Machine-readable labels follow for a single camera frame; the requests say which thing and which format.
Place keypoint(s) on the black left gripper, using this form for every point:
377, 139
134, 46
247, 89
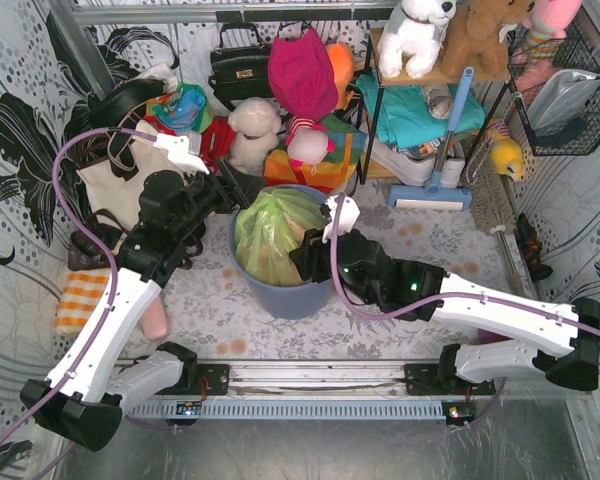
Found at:
231, 181

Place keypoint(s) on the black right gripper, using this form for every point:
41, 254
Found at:
306, 255

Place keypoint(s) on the green plastic trash bag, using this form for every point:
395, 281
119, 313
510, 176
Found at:
272, 227

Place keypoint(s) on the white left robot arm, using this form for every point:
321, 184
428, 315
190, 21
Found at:
82, 399

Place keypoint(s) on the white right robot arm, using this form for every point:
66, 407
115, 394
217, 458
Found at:
556, 341

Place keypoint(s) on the blue plastic trash bin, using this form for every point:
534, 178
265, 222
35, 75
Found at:
289, 303

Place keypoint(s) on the magenta cloth bag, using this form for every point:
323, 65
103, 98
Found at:
301, 76

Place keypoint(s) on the brown patterned leather bag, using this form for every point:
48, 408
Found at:
84, 254

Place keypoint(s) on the red folded cloth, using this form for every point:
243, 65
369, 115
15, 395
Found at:
213, 143

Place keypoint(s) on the white fluffy plush dog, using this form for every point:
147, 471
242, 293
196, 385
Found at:
256, 125

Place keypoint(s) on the white pink plush doll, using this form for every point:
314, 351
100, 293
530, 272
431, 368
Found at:
307, 143

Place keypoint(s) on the black leather handbag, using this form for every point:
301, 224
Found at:
240, 73

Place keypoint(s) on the white shoe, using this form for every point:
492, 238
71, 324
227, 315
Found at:
416, 172

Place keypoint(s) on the orange plush toy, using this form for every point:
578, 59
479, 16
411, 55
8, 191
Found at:
342, 61

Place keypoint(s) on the pink cylindrical pillow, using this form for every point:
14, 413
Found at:
154, 322

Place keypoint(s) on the teal folded cloth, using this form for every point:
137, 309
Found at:
404, 120

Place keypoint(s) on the purple red plush toy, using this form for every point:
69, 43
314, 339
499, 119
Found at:
487, 337

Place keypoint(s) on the orange white checkered cloth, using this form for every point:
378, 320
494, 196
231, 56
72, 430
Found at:
81, 294

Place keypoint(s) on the grey checked plush ball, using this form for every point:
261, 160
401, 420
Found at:
438, 99

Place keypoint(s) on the black orange butterfly toy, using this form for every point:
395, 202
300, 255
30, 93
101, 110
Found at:
530, 248

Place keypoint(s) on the yellow plush duck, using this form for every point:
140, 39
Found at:
505, 153

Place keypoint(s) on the white grey plush dog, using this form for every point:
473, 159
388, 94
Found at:
412, 37

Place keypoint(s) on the wooden metal shelf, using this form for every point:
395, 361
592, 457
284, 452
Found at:
435, 76

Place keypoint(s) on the brown teddy bear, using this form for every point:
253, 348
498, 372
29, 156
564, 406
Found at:
477, 32

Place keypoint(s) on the silver foil pouch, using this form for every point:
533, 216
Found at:
563, 95

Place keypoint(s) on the pink plush toy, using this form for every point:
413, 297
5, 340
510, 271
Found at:
546, 26

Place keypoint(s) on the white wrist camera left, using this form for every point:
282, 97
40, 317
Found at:
178, 156

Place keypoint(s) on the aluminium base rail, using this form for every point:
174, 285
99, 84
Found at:
294, 390

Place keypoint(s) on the black wire basket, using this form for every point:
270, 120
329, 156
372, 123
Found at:
577, 136

